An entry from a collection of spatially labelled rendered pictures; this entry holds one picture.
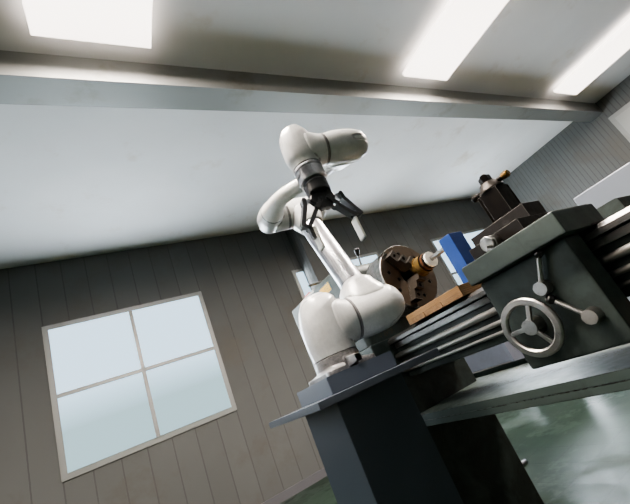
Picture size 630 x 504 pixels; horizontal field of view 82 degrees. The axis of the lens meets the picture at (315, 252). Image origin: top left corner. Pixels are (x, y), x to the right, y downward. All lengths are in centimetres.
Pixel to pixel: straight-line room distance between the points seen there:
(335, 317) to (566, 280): 64
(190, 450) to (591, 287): 375
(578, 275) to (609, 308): 9
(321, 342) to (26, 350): 361
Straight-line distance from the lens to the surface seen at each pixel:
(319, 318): 120
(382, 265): 165
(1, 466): 431
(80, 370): 430
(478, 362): 436
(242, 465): 427
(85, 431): 420
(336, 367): 116
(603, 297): 105
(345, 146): 118
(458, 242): 150
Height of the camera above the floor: 76
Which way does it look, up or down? 20 degrees up
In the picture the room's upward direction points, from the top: 24 degrees counter-clockwise
